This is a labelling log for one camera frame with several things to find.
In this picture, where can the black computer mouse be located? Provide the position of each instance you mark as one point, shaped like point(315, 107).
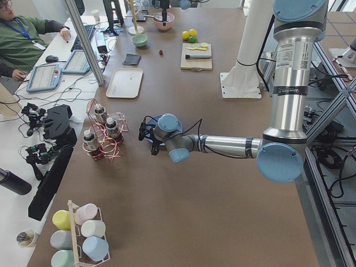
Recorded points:
point(51, 59)

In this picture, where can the steel muddler black tip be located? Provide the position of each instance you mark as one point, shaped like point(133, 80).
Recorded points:
point(197, 57)

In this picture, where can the black thermos bottle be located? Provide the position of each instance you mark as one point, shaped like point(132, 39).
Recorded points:
point(14, 183)

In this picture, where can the pink bowl with ice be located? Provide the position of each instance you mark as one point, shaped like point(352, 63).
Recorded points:
point(158, 23)

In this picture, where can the wooden cutting board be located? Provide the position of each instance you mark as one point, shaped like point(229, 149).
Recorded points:
point(197, 65)

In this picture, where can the white paper cup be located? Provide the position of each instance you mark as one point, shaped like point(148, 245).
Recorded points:
point(96, 15)

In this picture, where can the wooden cup tree stand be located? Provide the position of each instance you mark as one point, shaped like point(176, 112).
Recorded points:
point(135, 29)

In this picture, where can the blue teach pendant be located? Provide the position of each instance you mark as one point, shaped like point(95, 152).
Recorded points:
point(77, 64)
point(44, 78)

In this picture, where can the seated person green sweater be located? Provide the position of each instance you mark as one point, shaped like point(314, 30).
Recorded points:
point(21, 44)

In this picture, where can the white wire cup rack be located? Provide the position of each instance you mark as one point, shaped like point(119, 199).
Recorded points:
point(80, 258)

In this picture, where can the blue round plate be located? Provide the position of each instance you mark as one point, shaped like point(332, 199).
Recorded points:
point(154, 120)

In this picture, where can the green lime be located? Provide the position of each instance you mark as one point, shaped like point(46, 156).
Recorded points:
point(192, 39)

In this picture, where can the mint white plastic cup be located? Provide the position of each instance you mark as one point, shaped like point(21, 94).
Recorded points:
point(93, 228)

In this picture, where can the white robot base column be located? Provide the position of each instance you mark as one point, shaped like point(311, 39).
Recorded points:
point(243, 80)

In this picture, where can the light blue plastic cup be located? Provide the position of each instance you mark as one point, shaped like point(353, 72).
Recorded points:
point(95, 248)

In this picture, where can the copper wire bottle rack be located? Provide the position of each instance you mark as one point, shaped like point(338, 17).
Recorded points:
point(109, 147)

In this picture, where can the pale green plastic cup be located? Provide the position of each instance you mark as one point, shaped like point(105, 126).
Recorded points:
point(63, 258)

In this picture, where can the yellow plastic cup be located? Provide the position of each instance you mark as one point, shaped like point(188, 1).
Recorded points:
point(61, 219)

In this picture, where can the aluminium frame post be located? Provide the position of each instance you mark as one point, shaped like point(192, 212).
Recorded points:
point(75, 17)

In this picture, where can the paper cup with utensils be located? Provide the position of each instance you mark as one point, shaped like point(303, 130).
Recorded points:
point(27, 238)

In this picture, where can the pink plastic cup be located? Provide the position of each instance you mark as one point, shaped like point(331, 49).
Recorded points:
point(85, 213)

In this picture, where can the mint green bowl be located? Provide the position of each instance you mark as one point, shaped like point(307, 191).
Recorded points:
point(139, 40)

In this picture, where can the yellow plastic knife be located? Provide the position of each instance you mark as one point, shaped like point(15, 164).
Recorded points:
point(197, 48)

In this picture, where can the cream rabbit tray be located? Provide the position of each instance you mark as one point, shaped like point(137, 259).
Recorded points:
point(125, 83)

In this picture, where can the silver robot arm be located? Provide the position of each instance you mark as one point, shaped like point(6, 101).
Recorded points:
point(280, 152)

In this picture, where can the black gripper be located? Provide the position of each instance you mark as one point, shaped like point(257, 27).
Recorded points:
point(156, 144)
point(164, 5)

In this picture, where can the grey folded cloth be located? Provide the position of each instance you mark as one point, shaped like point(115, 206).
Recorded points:
point(132, 59)

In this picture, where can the grey green plastic cup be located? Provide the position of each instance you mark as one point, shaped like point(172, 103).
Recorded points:
point(61, 240)

